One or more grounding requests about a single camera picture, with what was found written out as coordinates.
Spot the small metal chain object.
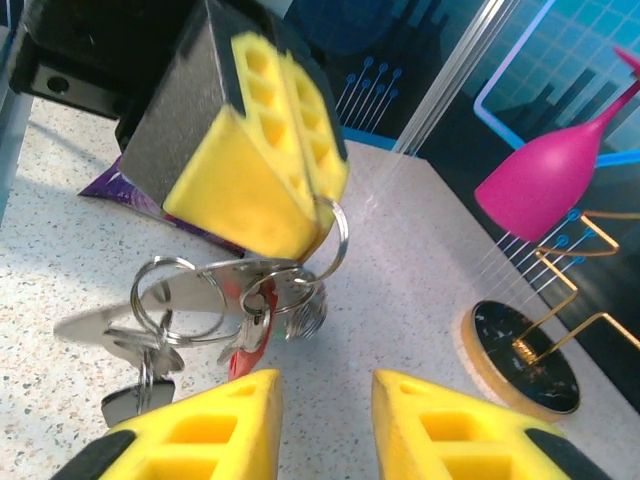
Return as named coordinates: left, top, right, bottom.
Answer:
left=53, top=257, right=321, bottom=346

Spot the black key tag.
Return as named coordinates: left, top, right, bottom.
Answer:
left=99, top=377, right=177, bottom=429

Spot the small steel split ring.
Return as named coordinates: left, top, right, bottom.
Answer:
left=129, top=255, right=230, bottom=347
left=312, top=194, right=351, bottom=281

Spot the pink wine glass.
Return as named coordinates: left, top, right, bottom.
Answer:
left=473, top=47, right=640, bottom=242

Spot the gold wire glass rack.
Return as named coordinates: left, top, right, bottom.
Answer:
left=462, top=209, right=640, bottom=417

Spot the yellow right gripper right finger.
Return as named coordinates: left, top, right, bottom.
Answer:
left=372, top=368, right=601, bottom=480

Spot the key with red tag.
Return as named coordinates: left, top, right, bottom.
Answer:
left=217, top=279, right=277, bottom=384

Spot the purple candy bag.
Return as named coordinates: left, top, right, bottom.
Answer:
left=77, top=154, right=251, bottom=251

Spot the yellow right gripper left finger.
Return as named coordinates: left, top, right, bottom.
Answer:
left=49, top=368, right=284, bottom=480

